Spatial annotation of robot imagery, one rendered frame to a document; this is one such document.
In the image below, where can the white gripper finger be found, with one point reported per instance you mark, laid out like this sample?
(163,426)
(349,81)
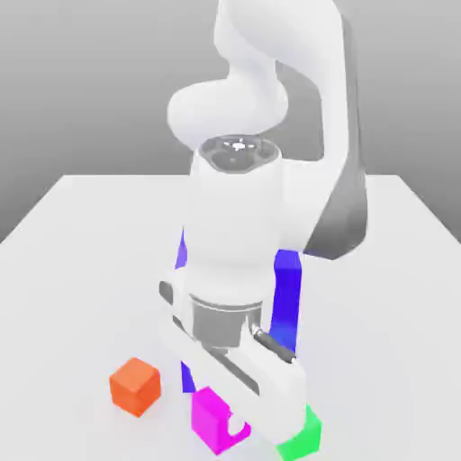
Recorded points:
(237,410)

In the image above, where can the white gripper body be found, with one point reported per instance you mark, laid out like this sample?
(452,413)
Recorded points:
(277,399)

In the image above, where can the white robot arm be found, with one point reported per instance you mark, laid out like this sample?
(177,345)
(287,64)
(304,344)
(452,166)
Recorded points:
(230,216)

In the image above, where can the small magenta cube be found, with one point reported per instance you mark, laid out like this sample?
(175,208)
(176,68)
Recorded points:
(210,421)

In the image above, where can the small green cube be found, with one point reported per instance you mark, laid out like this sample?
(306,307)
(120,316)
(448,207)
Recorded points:
(304,439)

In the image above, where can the small orange cube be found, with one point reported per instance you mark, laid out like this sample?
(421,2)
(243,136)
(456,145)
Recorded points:
(135,387)

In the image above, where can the large blue box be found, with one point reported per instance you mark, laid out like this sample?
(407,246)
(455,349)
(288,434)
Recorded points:
(286,295)

